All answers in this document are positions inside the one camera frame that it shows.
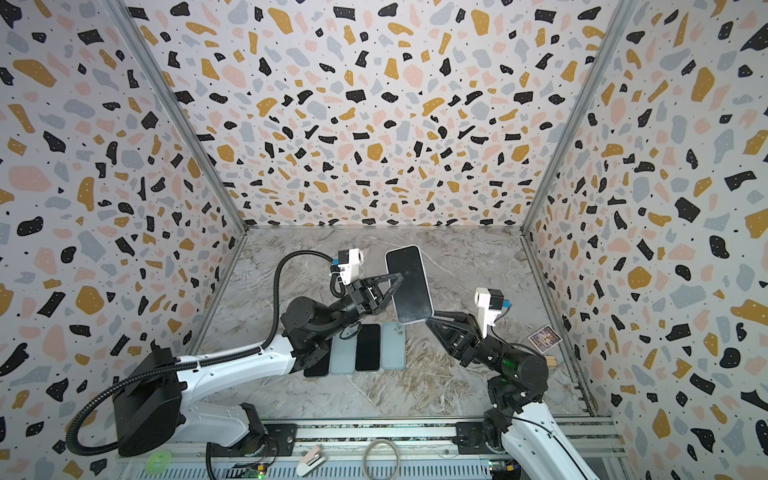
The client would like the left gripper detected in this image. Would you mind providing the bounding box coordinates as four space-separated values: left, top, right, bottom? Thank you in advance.
316 275 401 344

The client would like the black phone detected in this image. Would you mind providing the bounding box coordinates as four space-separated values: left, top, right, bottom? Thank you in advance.
385 245 434 324
355 324 381 372

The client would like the light blue case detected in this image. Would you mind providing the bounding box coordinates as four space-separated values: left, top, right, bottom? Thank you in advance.
329 335 357 375

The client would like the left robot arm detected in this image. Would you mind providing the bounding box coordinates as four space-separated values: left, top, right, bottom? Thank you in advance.
113 273 403 457

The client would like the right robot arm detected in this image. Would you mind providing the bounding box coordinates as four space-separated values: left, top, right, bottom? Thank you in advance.
426 311 598 479

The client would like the colourful printed card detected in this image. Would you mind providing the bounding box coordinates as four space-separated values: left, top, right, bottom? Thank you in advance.
528 325 562 354

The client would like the white pink small device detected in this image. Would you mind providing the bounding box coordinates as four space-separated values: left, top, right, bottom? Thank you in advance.
296 445 327 477

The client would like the green tape roll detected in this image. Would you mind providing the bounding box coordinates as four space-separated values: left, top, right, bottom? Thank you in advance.
144 450 172 477

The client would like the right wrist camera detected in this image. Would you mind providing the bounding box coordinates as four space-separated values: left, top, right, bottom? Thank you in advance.
474 287 511 338

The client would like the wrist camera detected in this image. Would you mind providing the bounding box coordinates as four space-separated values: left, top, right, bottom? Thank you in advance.
474 287 511 338
331 248 364 286

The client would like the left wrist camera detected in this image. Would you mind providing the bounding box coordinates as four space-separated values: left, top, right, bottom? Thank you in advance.
331 248 364 286

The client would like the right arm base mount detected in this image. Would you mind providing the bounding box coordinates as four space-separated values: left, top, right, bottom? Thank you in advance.
451 418 538 455

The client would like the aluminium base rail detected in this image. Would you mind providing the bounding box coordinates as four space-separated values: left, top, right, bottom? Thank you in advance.
113 416 631 480

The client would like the white cable loop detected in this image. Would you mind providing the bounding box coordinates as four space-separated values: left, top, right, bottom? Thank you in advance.
361 438 401 480

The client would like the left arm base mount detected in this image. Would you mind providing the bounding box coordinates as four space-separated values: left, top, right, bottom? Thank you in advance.
211 423 298 460

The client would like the black corrugated cable conduit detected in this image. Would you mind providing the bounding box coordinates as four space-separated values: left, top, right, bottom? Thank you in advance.
64 249 337 458

